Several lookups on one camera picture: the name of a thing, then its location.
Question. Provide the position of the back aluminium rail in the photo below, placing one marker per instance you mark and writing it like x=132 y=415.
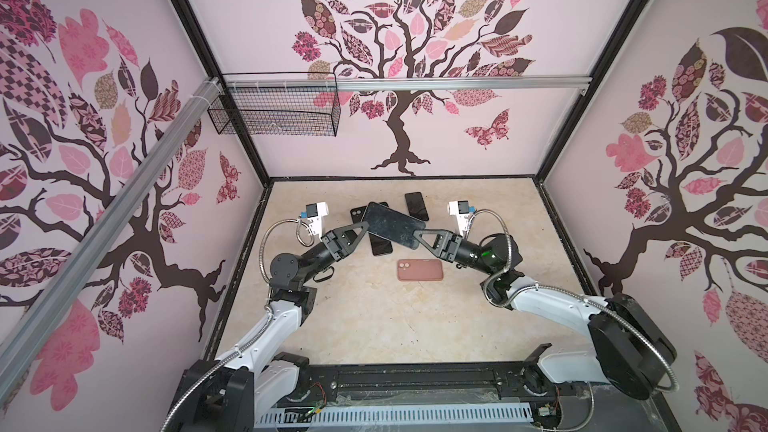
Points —
x=414 y=82

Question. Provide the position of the black wire basket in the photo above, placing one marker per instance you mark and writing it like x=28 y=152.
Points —
x=278 y=103

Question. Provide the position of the silver-edged black phone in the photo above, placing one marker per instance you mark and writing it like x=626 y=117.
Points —
x=416 y=206

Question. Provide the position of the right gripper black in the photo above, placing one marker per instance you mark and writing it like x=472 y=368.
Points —
x=447 y=246

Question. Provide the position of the white slotted cable duct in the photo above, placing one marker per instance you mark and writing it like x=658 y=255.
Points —
x=397 y=415

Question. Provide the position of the purple phone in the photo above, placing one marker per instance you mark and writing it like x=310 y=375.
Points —
x=391 y=225

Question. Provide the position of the dark phone screen up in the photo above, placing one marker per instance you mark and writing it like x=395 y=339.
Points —
x=380 y=246

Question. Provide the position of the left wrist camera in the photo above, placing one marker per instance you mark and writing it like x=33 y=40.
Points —
x=313 y=216

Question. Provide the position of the left aluminium rail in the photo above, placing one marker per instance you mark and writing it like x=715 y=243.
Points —
x=24 y=342

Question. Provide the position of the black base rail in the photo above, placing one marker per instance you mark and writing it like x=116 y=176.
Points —
x=555 y=407

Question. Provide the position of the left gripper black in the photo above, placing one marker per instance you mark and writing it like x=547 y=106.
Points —
x=336 y=242

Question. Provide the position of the small black phone case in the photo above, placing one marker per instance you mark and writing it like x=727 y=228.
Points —
x=358 y=214

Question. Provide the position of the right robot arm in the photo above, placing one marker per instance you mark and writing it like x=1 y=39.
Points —
x=627 y=349

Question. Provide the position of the aluminium rail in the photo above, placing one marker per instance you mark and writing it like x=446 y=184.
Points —
x=24 y=342
x=414 y=82

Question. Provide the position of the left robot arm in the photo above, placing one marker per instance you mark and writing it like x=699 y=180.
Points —
x=234 y=390

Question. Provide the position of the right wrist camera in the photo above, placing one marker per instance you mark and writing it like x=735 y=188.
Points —
x=463 y=212

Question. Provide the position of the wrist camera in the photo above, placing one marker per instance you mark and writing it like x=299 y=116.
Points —
x=463 y=212
x=313 y=216

